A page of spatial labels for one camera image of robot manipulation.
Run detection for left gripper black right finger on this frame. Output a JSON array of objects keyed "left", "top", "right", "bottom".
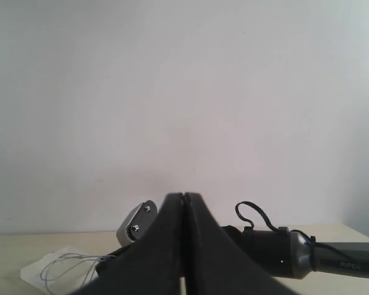
[{"left": 183, "top": 192, "right": 295, "bottom": 295}]

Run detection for right wrist camera grey black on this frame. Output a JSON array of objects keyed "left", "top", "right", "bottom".
[{"left": 116, "top": 200, "right": 157, "bottom": 246}]

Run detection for right robot arm dark grey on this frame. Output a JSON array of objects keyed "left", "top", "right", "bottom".
[{"left": 222, "top": 226, "right": 369, "bottom": 280}]

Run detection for clear plastic storage case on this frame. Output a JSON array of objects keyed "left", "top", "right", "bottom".
[{"left": 20, "top": 246, "right": 107, "bottom": 294}]

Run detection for white wired earphones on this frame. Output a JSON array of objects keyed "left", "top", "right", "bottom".
[{"left": 40, "top": 251, "right": 107, "bottom": 285}]

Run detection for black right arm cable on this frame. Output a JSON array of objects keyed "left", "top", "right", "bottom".
[{"left": 234, "top": 201, "right": 369, "bottom": 267}]

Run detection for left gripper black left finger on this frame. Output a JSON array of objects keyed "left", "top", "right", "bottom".
[{"left": 74, "top": 193, "right": 184, "bottom": 295}]

